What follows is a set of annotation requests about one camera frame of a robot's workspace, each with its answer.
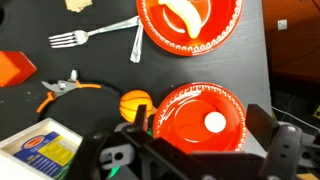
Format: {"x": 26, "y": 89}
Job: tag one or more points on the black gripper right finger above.
{"x": 261, "y": 125}

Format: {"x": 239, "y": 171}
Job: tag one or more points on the orange block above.
{"x": 15, "y": 68}

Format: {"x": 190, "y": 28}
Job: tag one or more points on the red bowl with banana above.
{"x": 219, "y": 19}

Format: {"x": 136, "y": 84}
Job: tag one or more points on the orange handled pliers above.
{"x": 62, "y": 87}

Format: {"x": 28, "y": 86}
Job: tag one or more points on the silver spoon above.
{"x": 136, "y": 50}

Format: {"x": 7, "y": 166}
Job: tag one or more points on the white ball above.
{"x": 215, "y": 122}

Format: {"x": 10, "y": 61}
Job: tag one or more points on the tan tape patch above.
{"x": 77, "y": 5}

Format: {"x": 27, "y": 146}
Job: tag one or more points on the yellow toy banana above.
{"x": 187, "y": 13}

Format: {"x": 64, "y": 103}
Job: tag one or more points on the blue yellow packet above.
{"x": 51, "y": 154}

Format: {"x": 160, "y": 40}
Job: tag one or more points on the silver fork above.
{"x": 80, "y": 37}

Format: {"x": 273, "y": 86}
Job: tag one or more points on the orange toy basketball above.
{"x": 130, "y": 102}

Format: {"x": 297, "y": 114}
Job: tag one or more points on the red bowl with white ball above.
{"x": 180, "y": 118}

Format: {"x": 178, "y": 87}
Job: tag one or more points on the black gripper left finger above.
{"x": 141, "y": 119}

